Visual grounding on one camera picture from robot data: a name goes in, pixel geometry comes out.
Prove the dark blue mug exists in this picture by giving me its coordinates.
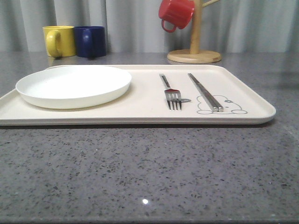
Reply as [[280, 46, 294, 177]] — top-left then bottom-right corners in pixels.
[[74, 26, 107, 58]]

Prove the cream rabbit tray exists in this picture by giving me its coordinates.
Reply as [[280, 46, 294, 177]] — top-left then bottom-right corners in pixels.
[[0, 65, 276, 126]]

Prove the white round plate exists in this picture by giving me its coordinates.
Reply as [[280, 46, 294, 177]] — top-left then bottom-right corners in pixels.
[[15, 65, 132, 109]]

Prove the silver chopstick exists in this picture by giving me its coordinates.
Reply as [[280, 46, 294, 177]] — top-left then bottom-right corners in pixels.
[[188, 73, 224, 112], [188, 73, 219, 112]]

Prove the yellow mug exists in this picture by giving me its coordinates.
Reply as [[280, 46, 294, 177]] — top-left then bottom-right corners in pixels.
[[43, 26, 76, 58]]

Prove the grey curtain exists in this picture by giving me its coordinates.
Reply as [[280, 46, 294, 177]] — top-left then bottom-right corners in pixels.
[[0, 0, 299, 53]]

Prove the silver fork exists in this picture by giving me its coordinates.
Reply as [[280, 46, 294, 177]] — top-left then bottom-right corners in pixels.
[[160, 74, 182, 111]]

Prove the red mug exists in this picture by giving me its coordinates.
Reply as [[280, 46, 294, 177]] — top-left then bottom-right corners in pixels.
[[158, 0, 195, 33]]

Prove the wooden mug tree stand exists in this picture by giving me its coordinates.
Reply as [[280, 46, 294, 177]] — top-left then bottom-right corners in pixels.
[[167, 0, 221, 64]]

